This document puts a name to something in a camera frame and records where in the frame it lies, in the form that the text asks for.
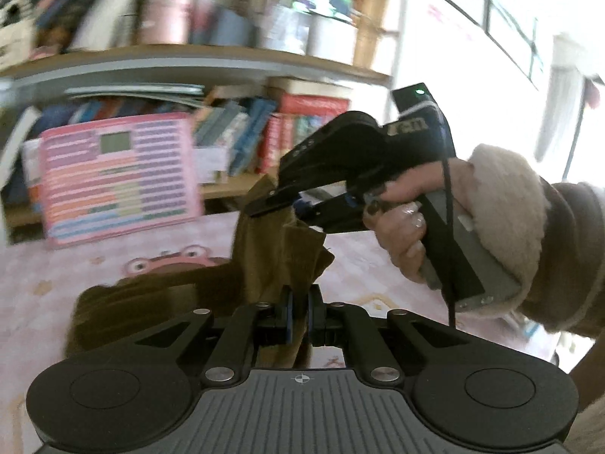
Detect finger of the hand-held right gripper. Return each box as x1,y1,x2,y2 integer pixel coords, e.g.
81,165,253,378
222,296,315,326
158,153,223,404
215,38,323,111
245,187,306,219
294,193,375,236

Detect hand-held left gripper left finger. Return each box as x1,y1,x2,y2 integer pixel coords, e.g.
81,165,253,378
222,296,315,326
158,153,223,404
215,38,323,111
130,286,296,386

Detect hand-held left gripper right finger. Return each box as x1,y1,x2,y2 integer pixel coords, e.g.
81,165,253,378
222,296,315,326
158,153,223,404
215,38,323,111
306,286,466,386

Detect olive brown pants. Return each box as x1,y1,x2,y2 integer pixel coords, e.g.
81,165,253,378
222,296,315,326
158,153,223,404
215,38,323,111
66,175,336,370

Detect person's right hand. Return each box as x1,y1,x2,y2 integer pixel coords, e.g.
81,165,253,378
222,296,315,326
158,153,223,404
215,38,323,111
363,157,474,285

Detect red hardcover book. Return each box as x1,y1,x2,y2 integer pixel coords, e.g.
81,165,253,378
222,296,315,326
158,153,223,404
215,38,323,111
280,95,351,119

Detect standing hardcover books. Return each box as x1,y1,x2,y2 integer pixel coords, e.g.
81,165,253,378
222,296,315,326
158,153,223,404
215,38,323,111
258,113,342,174

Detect pink checked printed desk mat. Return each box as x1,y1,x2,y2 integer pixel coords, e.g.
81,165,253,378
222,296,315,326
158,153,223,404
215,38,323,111
0,210,570,454

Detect white box with yellow print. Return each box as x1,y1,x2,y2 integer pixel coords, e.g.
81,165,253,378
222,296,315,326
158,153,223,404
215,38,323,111
194,146,233,185

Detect tan thick book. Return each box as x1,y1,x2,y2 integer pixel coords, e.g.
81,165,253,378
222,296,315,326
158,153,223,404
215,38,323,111
267,76,354,101

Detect row of blue books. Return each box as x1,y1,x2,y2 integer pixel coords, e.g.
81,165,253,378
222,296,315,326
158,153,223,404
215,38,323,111
194,97,279,177

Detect pink learning tablet toy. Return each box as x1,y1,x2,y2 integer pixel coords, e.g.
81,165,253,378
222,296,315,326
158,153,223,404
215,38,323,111
40,113,205,250

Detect white wooden bookshelf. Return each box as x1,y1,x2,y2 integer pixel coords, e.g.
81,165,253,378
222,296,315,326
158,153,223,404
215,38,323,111
0,0,407,247

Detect teal flat folder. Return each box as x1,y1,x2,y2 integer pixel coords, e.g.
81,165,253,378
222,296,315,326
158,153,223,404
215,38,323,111
64,82,205,110

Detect window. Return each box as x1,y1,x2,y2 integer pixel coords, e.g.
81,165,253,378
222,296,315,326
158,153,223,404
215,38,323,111
432,0,542,90

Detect pink cup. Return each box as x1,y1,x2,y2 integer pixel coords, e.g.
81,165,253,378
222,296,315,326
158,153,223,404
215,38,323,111
139,0,202,45

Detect white hanging cloth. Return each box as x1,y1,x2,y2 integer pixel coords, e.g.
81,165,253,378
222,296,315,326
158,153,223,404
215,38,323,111
534,33,605,185

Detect black cable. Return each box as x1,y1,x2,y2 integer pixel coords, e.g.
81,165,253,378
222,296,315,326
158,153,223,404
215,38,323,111
439,156,460,331

